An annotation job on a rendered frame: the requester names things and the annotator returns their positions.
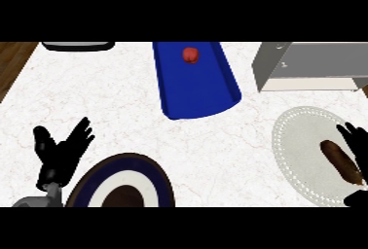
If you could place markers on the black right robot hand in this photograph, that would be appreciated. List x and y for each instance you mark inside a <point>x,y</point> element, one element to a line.
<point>358,142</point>

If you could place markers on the brown sweet potato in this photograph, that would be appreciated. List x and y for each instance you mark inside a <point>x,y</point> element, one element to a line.
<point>341,161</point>

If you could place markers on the grey tiered shelf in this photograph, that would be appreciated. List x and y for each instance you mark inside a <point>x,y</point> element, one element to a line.
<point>310,66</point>

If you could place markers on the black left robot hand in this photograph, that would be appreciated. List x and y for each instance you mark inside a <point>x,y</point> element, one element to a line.
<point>60,155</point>

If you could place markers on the blue and white plate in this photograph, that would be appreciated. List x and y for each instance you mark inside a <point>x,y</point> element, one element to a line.
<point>123,184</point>

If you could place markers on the blue tray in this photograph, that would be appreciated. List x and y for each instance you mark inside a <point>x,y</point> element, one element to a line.
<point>196,85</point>

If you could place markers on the white round placemat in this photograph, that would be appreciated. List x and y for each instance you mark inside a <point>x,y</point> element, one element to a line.
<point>306,152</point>

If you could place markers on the red bell pepper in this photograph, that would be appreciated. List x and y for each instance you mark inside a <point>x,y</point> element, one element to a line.
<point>191,55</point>

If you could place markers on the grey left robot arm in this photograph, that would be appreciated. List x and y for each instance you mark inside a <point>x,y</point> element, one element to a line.
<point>43,198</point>

